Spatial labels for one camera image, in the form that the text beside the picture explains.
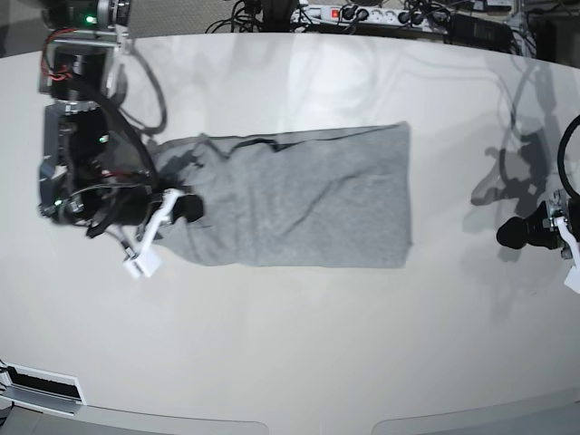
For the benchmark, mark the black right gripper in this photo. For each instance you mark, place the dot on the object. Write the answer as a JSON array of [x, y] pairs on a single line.
[[188, 205]]

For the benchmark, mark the grey t-shirt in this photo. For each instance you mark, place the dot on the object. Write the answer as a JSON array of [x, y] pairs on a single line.
[[330, 198]]

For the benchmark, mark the black power adapter box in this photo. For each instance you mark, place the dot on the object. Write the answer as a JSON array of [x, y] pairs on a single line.
[[480, 33]]

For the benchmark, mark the white power strip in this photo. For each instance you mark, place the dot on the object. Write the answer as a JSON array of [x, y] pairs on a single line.
[[352, 15]]

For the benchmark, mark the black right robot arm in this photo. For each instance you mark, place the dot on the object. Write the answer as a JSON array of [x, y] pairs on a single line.
[[96, 171]]

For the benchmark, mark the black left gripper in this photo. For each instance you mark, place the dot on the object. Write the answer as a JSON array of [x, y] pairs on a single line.
[[540, 229]]

